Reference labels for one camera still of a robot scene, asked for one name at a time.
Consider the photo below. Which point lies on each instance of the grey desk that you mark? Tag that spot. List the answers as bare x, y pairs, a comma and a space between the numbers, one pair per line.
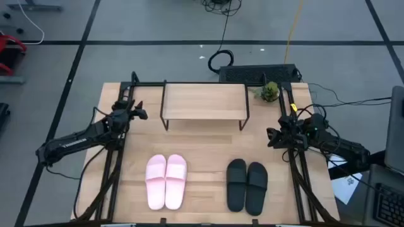
375, 176

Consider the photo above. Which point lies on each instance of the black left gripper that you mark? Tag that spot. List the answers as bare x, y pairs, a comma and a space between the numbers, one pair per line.
123, 112

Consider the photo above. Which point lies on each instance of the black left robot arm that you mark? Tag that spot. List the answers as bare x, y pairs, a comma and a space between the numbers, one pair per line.
72, 143

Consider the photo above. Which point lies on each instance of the grey laptop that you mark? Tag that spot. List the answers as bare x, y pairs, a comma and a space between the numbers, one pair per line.
396, 132

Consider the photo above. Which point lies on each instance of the pink slide sandal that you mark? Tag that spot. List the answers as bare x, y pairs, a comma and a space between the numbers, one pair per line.
175, 186
155, 186

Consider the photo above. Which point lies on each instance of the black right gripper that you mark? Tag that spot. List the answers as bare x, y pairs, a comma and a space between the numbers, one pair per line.
292, 134

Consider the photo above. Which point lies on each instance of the black slide sandal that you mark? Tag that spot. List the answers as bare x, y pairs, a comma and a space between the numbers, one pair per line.
236, 189
256, 192

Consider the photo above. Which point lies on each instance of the grey metal stand base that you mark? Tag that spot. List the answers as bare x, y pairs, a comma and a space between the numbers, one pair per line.
34, 6

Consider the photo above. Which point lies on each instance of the black keyboard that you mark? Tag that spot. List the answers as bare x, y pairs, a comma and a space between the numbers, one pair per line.
389, 208

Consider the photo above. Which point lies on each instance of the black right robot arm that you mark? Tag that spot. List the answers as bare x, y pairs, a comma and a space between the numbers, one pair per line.
344, 146

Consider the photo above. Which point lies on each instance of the green succulent in black pot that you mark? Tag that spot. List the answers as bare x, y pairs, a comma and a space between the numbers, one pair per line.
270, 92

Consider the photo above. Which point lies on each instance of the red chair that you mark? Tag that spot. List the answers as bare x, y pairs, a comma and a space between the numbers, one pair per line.
9, 39

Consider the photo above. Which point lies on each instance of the white paper sheet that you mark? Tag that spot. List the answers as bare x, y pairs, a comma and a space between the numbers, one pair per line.
345, 189

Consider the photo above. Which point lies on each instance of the black aluminium rig frame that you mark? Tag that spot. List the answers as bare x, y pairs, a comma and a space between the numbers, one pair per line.
125, 85

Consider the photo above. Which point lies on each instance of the wooden shelf black metal legs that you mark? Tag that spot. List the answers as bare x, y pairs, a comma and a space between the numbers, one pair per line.
203, 101

